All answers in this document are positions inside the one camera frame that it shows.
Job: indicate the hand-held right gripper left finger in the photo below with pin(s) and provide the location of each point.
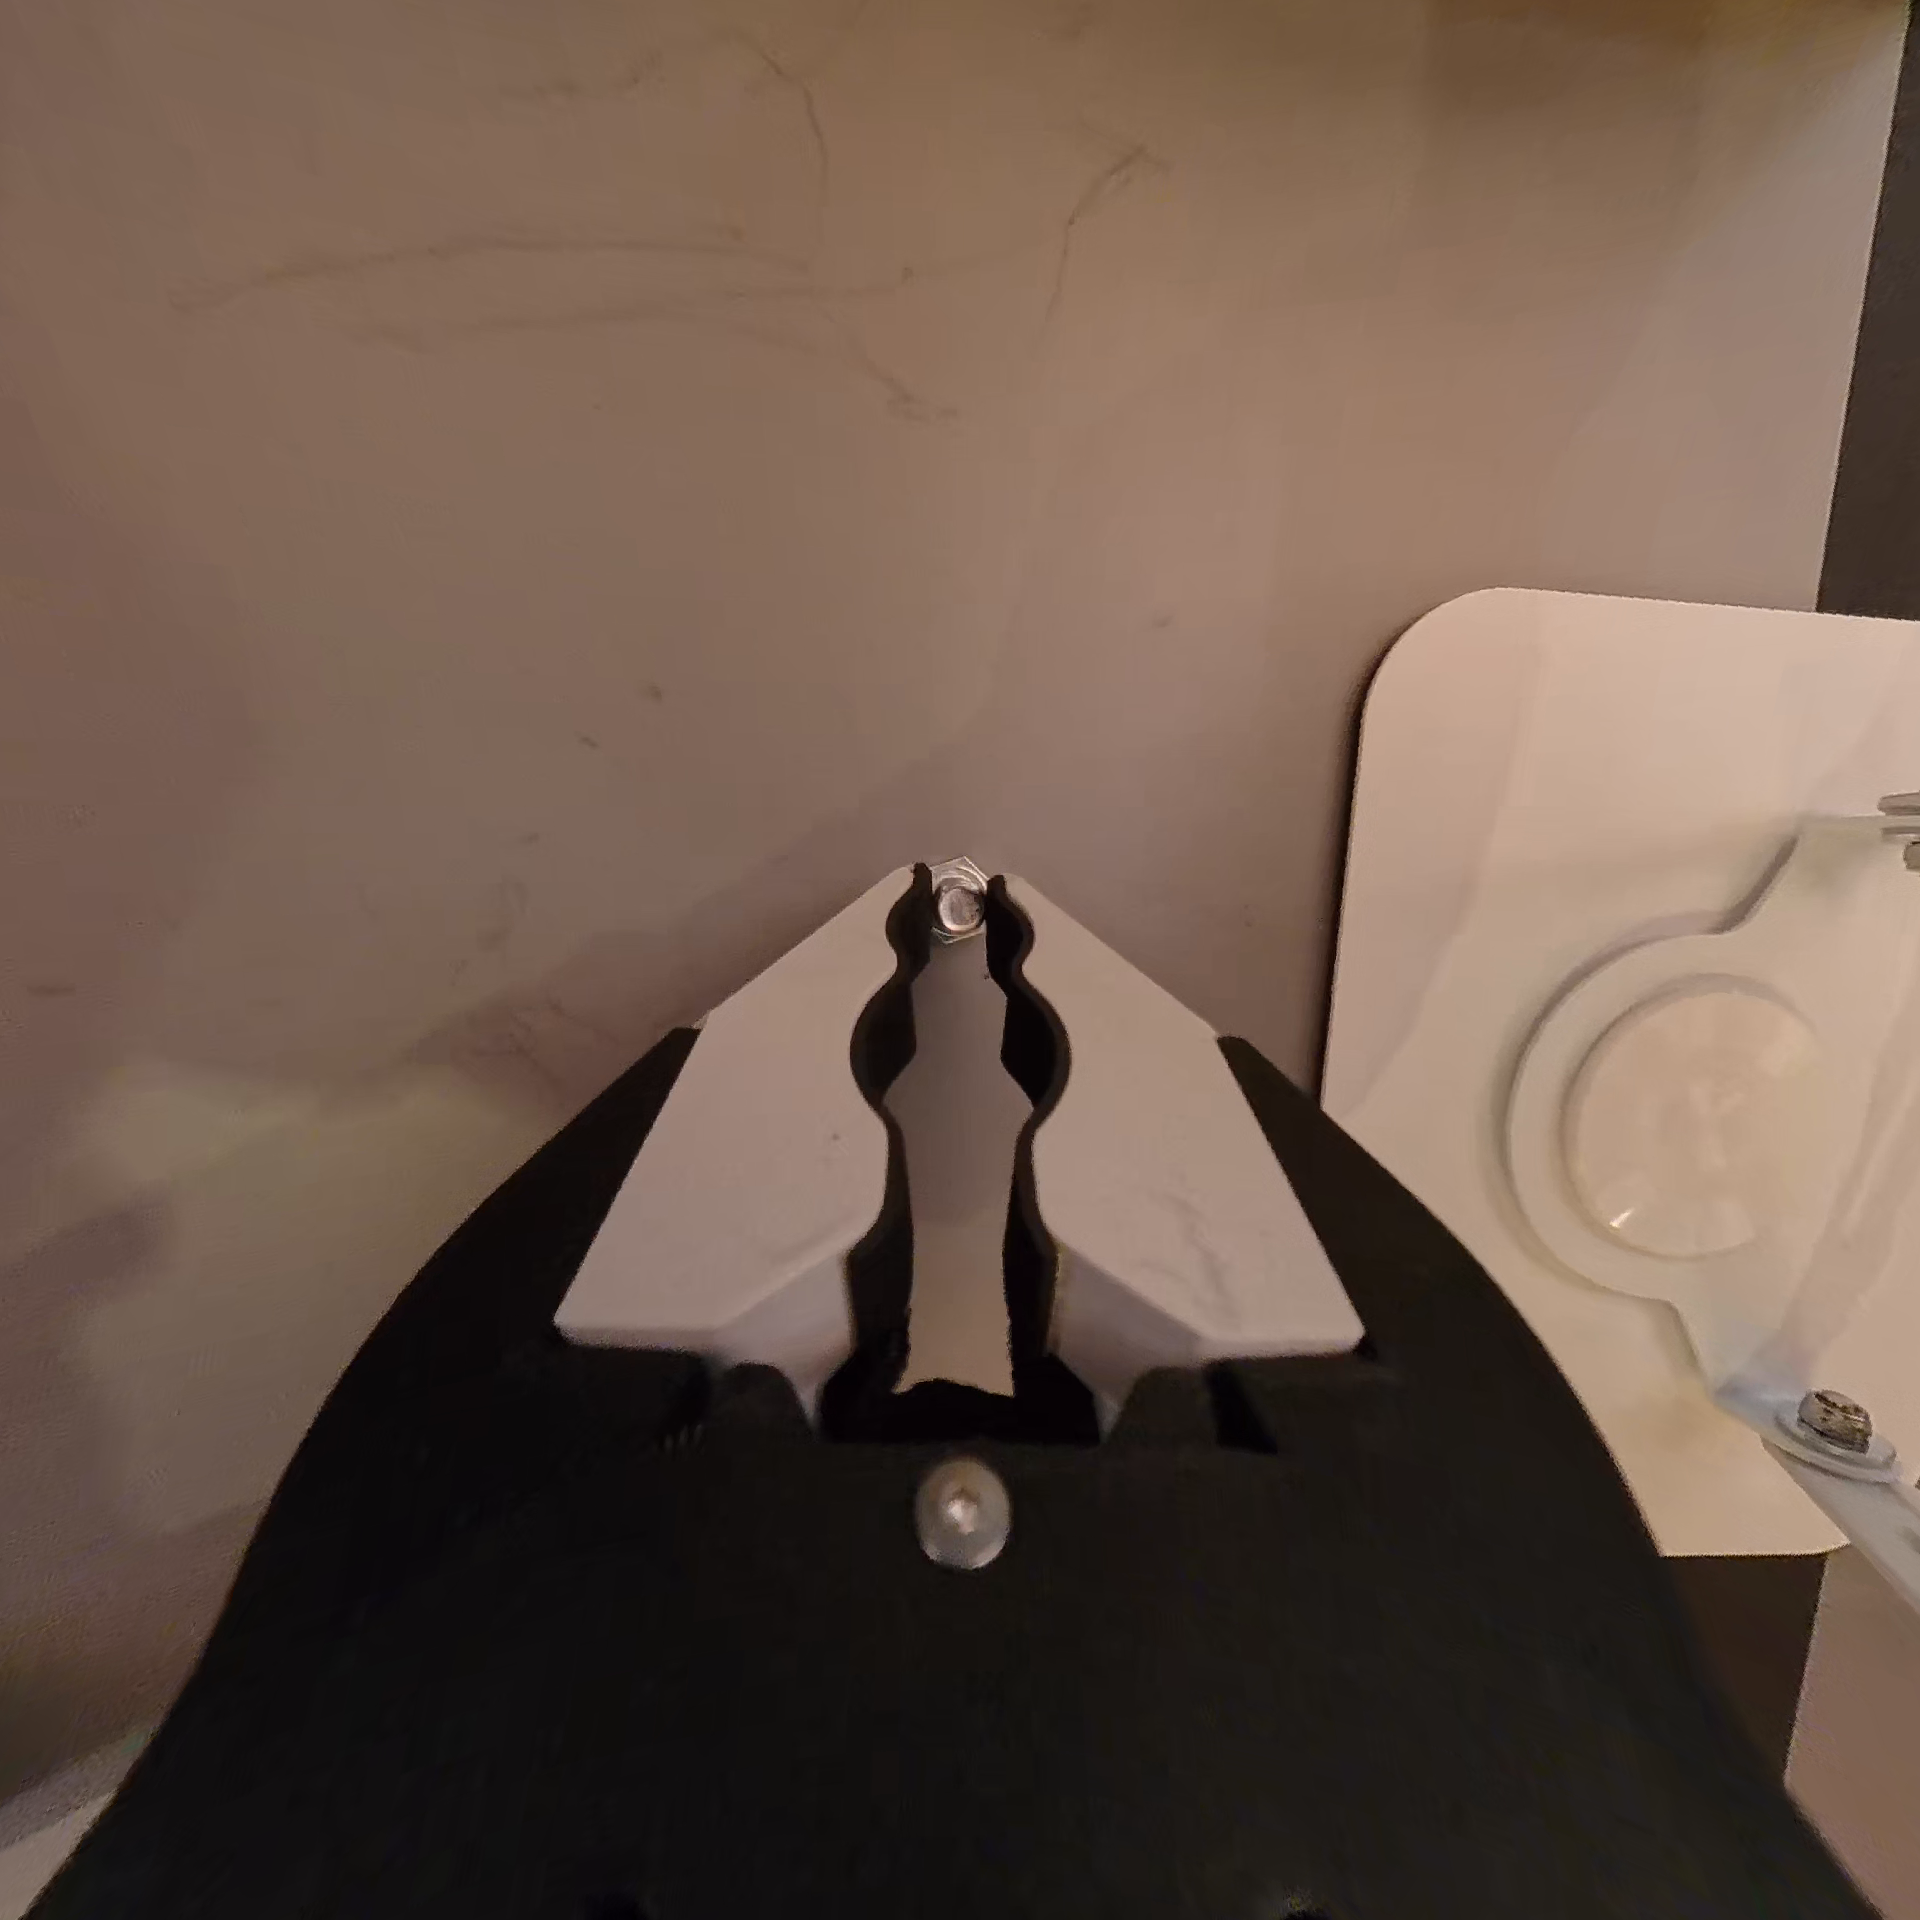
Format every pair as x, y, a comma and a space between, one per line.
720, 1169

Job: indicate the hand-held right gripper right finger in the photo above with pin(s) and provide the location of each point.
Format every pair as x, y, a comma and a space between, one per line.
1168, 1185

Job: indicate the small metal hex nut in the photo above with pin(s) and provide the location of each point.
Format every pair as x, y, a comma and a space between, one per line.
957, 906

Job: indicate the white tablet stand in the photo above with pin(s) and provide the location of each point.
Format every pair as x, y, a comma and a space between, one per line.
1441, 841

